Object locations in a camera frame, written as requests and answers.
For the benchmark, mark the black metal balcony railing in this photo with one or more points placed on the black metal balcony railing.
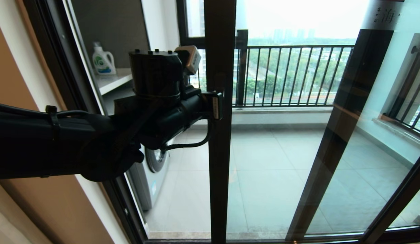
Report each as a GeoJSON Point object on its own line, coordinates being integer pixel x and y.
{"type": "Point", "coordinates": [298, 46]}

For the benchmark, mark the white detergent bottle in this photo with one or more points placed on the white detergent bottle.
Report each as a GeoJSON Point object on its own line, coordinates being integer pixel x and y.
{"type": "Point", "coordinates": [103, 61]}

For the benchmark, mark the dark outer door frame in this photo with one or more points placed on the dark outer door frame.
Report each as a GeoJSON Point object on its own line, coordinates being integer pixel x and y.
{"type": "Point", "coordinates": [76, 67]}

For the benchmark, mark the black side balcony railing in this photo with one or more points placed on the black side balcony railing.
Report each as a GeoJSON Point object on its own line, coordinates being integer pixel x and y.
{"type": "Point", "coordinates": [415, 67]}

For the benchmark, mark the grey stone window sill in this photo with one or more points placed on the grey stone window sill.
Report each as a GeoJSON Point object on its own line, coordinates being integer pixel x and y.
{"type": "Point", "coordinates": [281, 110]}

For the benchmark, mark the dark framed sliding glass door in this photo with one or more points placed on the dark framed sliding glass door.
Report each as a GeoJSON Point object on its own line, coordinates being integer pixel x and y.
{"type": "Point", "coordinates": [219, 51]}

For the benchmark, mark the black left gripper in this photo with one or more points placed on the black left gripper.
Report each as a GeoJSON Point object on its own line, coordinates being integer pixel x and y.
{"type": "Point", "coordinates": [155, 74]}

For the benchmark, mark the white stone shelf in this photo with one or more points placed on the white stone shelf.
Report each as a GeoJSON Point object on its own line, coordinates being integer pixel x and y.
{"type": "Point", "coordinates": [111, 83]}

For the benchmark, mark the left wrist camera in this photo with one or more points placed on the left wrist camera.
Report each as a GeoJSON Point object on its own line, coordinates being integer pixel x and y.
{"type": "Point", "coordinates": [189, 59]}

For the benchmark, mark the frosted white glass sticker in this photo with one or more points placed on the frosted white glass sticker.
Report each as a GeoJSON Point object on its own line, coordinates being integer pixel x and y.
{"type": "Point", "coordinates": [383, 15]}

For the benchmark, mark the white front-load washing machine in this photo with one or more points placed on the white front-load washing machine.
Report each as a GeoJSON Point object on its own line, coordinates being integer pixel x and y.
{"type": "Point", "coordinates": [152, 189]}

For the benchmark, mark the dark window frame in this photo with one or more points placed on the dark window frame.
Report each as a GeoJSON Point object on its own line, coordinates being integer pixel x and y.
{"type": "Point", "coordinates": [241, 67]}

